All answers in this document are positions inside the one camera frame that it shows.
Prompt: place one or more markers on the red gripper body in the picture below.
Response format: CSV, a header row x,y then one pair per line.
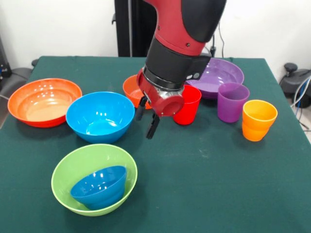
x,y
167,105

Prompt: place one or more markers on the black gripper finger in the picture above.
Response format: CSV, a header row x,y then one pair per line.
x,y
141,108
152,126

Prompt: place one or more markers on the small orange bowl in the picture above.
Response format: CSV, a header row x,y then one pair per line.
x,y
131,92

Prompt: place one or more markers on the large light blue bowl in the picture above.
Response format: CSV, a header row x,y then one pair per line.
x,y
99,116

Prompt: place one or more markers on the green bowl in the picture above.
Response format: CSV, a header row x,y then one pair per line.
x,y
97,155

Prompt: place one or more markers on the small dark blue bowl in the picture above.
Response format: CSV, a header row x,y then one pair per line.
x,y
99,191

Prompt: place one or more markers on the large orange bowl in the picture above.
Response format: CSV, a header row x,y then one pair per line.
x,y
43,104

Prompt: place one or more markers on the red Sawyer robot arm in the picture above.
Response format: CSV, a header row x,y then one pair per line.
x,y
179,36

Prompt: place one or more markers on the red cup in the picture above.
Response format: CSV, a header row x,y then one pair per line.
x,y
190,109

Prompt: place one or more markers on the purple cup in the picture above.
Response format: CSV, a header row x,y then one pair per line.
x,y
230,109

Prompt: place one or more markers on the purple bowl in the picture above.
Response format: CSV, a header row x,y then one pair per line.
x,y
226,75

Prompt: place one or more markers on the dark green table cloth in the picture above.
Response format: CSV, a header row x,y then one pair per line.
x,y
194,182

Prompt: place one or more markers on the orange cup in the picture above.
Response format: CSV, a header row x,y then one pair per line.
x,y
257,126

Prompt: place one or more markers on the grey office chair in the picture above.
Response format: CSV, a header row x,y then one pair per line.
x,y
17,77

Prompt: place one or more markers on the black chair base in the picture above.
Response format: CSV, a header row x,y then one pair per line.
x,y
296,80

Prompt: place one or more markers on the black equipment stand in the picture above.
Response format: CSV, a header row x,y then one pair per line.
x,y
3,60

